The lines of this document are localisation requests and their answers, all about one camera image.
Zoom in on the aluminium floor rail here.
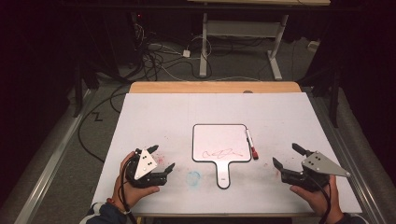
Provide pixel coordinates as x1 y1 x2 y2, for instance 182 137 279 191
13 89 96 224
309 91 389 224

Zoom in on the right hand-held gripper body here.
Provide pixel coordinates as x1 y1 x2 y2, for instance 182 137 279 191
281 150 351 192

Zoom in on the white marker with red cap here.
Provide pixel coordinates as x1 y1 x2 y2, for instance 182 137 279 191
245 127 260 161

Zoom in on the person's right hand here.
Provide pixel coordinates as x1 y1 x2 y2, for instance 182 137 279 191
289 175 344 224

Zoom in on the person's left hand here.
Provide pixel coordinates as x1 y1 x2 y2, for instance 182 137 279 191
111 151 161 216

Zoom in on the right hand-held gripper cable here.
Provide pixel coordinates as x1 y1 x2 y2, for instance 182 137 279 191
309 176 332 224

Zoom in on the hand-held gripper cable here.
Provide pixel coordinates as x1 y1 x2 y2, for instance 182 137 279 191
309 176 332 224
119 160 138 224

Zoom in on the left hand-held gripper cable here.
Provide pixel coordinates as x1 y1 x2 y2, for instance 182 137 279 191
119 160 138 224

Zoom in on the white paddle whiteboard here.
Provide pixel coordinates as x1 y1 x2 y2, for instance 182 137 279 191
191 123 253 190

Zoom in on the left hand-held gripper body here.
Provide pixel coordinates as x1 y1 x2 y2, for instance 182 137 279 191
125 147 169 189

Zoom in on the small white box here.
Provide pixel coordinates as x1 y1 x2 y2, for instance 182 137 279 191
307 39 321 53

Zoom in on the white desk frame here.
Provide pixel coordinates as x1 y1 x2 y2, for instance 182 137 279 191
186 0 332 81

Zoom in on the long black floor cable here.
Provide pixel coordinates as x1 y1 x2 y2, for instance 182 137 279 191
77 83 132 164

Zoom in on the tangle of floor cables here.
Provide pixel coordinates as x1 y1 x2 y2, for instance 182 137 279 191
132 22 216 82

